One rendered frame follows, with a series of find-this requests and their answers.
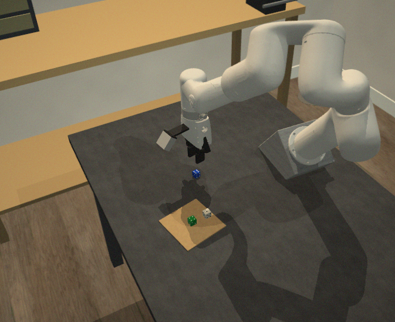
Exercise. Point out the blue die with white pips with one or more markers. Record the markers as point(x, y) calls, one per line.
point(196, 173)

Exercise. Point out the tan flat mat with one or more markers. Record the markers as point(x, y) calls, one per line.
point(191, 236)

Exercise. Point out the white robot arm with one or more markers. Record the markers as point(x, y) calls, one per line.
point(350, 123)

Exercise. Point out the green die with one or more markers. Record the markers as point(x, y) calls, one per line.
point(192, 220)

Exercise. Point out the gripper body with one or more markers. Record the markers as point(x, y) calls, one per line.
point(198, 129)

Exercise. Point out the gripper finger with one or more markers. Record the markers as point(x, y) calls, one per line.
point(191, 149)
point(200, 155)

